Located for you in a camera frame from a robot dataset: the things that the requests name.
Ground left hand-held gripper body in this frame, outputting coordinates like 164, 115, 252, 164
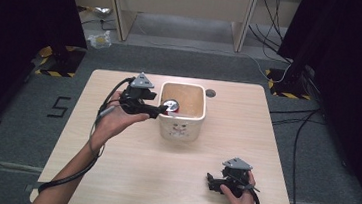
117, 69, 160, 118

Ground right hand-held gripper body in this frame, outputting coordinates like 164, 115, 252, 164
218, 155, 259, 200

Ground red soda can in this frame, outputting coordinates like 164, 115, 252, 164
162, 97, 181, 118

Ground white square bin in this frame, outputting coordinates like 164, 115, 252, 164
154, 80, 210, 144

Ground person's right hand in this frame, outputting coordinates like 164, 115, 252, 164
217, 167, 261, 204

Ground person's left hand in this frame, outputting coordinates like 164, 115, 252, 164
91, 88, 153, 153

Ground white plastic bag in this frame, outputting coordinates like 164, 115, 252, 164
86, 28, 114, 51

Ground stand base with hazard tape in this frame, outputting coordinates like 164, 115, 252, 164
33, 42, 88, 81
262, 67, 315, 102

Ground crumpled clear plastic bag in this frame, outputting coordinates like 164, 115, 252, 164
76, 4, 114, 21

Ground beige desk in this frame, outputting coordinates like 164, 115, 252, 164
59, 0, 305, 59

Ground black curtain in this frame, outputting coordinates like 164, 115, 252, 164
0, 0, 93, 146
262, 0, 362, 204

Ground grey tape strip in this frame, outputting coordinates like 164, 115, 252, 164
24, 182, 40, 194

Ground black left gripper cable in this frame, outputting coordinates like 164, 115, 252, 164
37, 68, 137, 202

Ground long black floor cable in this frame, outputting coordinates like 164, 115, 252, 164
287, 106, 322, 204

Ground black cables from socket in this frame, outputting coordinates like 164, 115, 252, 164
243, 0, 301, 66

